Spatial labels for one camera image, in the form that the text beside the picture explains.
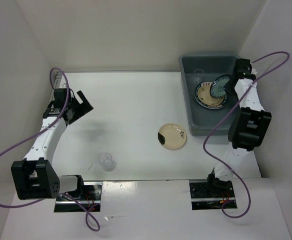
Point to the beige dish with flowers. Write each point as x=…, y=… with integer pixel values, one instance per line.
x=204, y=95

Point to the clear plastic cup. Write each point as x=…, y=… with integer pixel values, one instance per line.
x=106, y=161
x=198, y=75

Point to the blue floral green dish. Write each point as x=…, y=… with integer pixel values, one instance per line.
x=217, y=87

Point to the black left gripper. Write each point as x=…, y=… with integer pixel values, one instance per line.
x=83, y=107

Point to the beige dish with dark spot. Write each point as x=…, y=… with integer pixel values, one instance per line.
x=172, y=136

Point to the grey plastic bin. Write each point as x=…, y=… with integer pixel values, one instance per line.
x=203, y=121

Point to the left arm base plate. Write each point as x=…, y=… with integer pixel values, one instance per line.
x=90, y=199

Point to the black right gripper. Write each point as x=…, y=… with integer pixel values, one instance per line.
x=229, y=91

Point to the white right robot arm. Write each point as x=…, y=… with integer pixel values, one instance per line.
x=248, y=128

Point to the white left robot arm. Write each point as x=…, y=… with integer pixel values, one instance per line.
x=34, y=176

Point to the clear plastic cup in bin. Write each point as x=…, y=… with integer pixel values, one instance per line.
x=198, y=75

